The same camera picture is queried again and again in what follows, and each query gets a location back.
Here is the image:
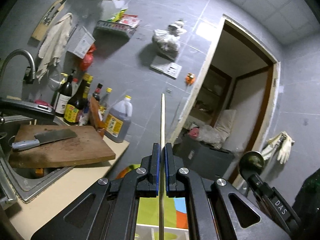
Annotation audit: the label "wooden chopstick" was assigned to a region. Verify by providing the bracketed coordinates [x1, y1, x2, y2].
[158, 93, 165, 240]

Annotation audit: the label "metal spoon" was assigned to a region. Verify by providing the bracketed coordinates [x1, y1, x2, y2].
[239, 151, 265, 180]

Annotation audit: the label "white utensil caddy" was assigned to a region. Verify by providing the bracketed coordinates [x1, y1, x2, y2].
[135, 224, 189, 240]

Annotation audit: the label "colourful striped tablecloth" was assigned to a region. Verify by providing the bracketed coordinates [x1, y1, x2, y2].
[115, 164, 189, 240]

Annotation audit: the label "dark grey cabinet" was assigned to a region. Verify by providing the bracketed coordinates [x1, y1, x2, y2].
[172, 135, 234, 180]

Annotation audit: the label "clear plastic bag on cabinet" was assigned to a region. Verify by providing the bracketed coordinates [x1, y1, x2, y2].
[188, 125, 229, 149]

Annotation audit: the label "white rubber gloves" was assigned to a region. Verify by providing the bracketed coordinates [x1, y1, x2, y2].
[261, 131, 295, 165]

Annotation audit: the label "white pillow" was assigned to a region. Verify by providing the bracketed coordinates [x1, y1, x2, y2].
[214, 109, 236, 142]

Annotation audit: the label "large soy sauce jug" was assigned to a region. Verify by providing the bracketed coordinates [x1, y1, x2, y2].
[104, 95, 133, 143]

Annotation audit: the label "wooden cutting board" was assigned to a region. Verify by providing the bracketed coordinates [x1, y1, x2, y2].
[9, 125, 116, 168]

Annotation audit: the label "dark soy sauce bottle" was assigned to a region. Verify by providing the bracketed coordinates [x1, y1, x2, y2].
[63, 73, 93, 125]

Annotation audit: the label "white plastic bag hanging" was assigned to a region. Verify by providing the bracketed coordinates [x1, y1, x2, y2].
[152, 19, 187, 61]

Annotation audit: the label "dark wine bottle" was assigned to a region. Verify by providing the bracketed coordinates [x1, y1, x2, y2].
[54, 69, 75, 117]

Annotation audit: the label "red plastic bag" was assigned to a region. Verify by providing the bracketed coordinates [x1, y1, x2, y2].
[79, 44, 96, 72]

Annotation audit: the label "beige hanging towel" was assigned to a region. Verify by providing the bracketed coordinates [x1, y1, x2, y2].
[36, 12, 73, 82]

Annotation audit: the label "wooden knife holder board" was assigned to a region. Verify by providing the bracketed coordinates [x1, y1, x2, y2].
[31, 0, 67, 41]

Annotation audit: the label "metal sink faucet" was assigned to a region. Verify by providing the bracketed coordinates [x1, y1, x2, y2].
[1, 49, 36, 85]

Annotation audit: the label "orange wall hook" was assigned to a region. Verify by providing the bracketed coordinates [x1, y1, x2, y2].
[185, 73, 196, 86]

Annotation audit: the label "wall switch panel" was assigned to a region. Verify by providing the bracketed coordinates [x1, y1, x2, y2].
[150, 56, 182, 79]

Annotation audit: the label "cleaver knife grey handle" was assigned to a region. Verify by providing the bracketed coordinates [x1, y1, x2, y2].
[11, 129, 77, 151]

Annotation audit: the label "grey wall shelf rack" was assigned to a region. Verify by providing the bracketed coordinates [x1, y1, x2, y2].
[95, 20, 136, 39]

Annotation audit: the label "white wall box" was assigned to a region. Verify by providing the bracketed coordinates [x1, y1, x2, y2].
[67, 26, 95, 59]

